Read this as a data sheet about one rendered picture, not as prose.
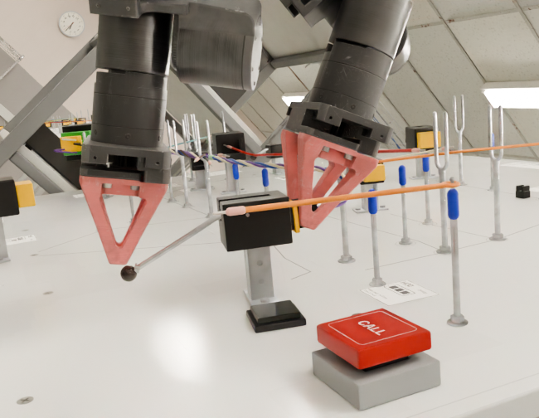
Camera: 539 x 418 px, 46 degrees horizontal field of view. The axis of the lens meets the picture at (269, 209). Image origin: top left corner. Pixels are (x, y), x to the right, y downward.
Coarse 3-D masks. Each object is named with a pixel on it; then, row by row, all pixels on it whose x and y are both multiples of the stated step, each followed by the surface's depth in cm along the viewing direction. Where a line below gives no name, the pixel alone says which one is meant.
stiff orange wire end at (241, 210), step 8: (432, 184) 44; (440, 184) 44; (448, 184) 44; (456, 184) 44; (360, 192) 43; (368, 192) 43; (376, 192) 43; (384, 192) 44; (392, 192) 44; (400, 192) 44; (304, 200) 43; (312, 200) 43; (320, 200) 43; (328, 200) 43; (336, 200) 43; (344, 200) 43; (232, 208) 42; (240, 208) 42; (248, 208) 42; (256, 208) 42; (264, 208) 42; (272, 208) 42
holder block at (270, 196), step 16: (256, 192) 56; (272, 192) 55; (224, 208) 52; (288, 208) 53; (224, 224) 52; (240, 224) 52; (256, 224) 53; (272, 224) 53; (288, 224) 53; (224, 240) 53; (240, 240) 53; (256, 240) 53; (272, 240) 53; (288, 240) 53
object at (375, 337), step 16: (336, 320) 40; (352, 320) 39; (368, 320) 39; (384, 320) 39; (400, 320) 39; (320, 336) 39; (336, 336) 37; (352, 336) 37; (368, 336) 37; (384, 336) 37; (400, 336) 36; (416, 336) 37; (336, 352) 37; (352, 352) 36; (368, 352) 35; (384, 352) 36; (400, 352) 36; (416, 352) 37; (368, 368) 37
